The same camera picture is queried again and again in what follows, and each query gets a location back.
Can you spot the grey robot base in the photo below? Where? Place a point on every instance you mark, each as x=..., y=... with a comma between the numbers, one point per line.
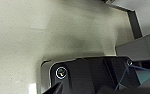
x=87, y=73

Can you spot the teal robot body panel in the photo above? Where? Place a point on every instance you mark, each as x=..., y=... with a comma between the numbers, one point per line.
x=149, y=76

